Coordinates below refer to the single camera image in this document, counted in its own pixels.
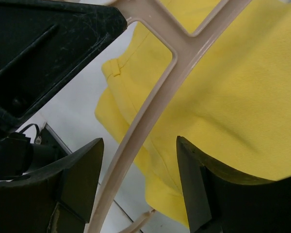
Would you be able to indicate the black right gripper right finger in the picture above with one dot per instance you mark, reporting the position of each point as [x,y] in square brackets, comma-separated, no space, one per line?
[221,199]

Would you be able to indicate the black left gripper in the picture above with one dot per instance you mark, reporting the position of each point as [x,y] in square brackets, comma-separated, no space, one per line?
[28,150]

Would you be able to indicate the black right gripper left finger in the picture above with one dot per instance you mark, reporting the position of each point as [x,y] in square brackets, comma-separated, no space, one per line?
[57,198]

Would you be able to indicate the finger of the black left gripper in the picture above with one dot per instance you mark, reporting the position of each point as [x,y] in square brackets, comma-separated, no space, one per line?
[43,45]

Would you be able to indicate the wooden clothes hanger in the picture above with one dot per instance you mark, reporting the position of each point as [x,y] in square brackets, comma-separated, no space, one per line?
[187,49]

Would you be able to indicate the yellow trousers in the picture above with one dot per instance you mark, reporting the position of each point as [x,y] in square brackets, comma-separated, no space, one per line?
[235,105]

